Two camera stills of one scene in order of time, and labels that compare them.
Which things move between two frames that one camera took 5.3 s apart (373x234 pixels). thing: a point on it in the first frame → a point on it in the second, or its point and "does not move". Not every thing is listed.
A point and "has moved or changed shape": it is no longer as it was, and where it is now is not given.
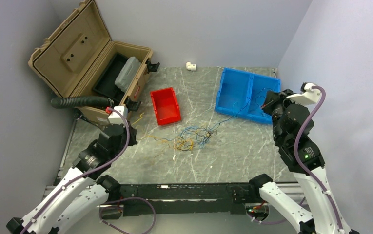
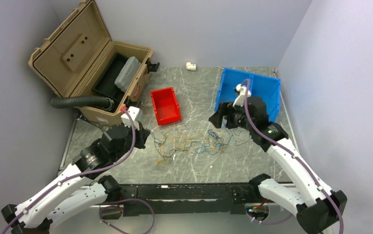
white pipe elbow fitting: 190,67 does not move
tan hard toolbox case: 68,61 does not move
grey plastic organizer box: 131,66 does not move
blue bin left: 234,93 does not move
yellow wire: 179,144 has moved or changed shape
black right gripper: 273,97 → 216,119
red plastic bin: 166,107 does not move
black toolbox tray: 105,84 does not move
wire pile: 204,132 → 240,135
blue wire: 201,134 → 202,148
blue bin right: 259,86 does not move
